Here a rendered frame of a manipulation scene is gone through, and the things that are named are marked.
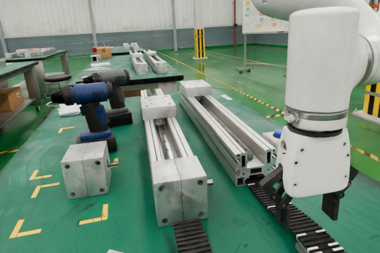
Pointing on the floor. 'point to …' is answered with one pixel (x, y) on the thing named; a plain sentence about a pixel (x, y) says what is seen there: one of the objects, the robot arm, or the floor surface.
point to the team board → (258, 26)
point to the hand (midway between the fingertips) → (306, 213)
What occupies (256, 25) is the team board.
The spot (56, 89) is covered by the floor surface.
